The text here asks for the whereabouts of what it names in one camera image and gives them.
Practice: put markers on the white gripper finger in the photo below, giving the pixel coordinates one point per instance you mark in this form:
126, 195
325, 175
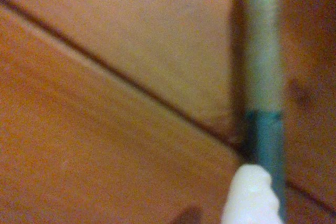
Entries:
249, 197

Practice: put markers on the green pen clear tip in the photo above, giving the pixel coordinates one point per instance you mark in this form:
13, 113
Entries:
265, 77

